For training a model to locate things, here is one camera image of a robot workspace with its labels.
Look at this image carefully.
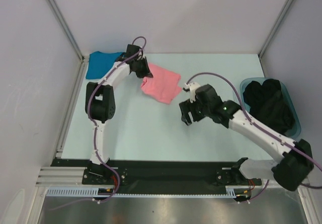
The pink t shirt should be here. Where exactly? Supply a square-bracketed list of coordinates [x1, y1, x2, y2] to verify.
[140, 63, 182, 104]

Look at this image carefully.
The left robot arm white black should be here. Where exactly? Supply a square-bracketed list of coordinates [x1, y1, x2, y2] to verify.
[85, 44, 153, 165]

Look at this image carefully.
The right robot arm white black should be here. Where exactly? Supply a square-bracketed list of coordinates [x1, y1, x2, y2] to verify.
[179, 83, 313, 191]

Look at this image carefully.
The folded blue t shirt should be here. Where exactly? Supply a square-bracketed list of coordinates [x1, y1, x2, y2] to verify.
[86, 51, 122, 80]

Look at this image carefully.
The teal plastic basket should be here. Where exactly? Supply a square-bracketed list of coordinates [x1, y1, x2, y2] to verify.
[239, 78, 301, 139]

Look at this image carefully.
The black t shirt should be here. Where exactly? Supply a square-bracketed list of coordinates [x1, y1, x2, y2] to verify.
[243, 79, 295, 134]

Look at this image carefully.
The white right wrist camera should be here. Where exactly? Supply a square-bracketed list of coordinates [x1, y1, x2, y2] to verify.
[183, 82, 201, 103]

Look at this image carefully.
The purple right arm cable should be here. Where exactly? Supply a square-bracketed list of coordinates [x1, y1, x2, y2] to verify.
[186, 72, 322, 204]

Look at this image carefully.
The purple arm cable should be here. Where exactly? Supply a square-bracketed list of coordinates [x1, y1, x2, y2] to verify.
[186, 72, 322, 204]
[47, 36, 148, 211]

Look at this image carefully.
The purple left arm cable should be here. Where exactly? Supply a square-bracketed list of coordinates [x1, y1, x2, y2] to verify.
[47, 36, 148, 211]

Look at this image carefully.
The left aluminium corner post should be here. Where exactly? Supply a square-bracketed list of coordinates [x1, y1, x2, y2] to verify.
[46, 0, 85, 62]

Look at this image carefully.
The aluminium corner post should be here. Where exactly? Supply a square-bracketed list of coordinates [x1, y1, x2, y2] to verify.
[46, 0, 85, 62]
[258, 0, 305, 58]

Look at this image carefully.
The aluminium front frame rail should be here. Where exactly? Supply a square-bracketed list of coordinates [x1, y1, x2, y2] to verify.
[35, 166, 309, 188]

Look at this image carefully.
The white slotted cable duct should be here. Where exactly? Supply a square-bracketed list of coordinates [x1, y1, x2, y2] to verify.
[46, 185, 250, 199]

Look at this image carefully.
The right aluminium corner post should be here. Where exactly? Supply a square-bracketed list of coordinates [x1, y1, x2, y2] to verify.
[258, 0, 305, 58]

